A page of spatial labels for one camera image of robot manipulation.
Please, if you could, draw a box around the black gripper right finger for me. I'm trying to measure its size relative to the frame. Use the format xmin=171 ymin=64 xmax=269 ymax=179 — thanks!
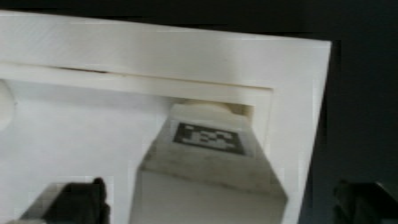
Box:
xmin=333 ymin=181 xmax=398 ymax=224

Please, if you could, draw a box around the white L-shaped obstacle wall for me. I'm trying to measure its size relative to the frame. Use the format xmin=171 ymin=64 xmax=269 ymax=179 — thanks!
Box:
xmin=0 ymin=10 xmax=331 ymax=224

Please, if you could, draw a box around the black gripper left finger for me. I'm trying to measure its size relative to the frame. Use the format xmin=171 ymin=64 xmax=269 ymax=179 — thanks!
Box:
xmin=43 ymin=178 xmax=110 ymax=224

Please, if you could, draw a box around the white square tabletop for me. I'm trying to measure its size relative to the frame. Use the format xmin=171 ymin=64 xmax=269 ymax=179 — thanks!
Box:
xmin=0 ymin=63 xmax=276 ymax=224

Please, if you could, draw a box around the white table leg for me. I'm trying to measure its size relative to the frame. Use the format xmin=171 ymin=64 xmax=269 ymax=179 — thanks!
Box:
xmin=130 ymin=100 xmax=288 ymax=224

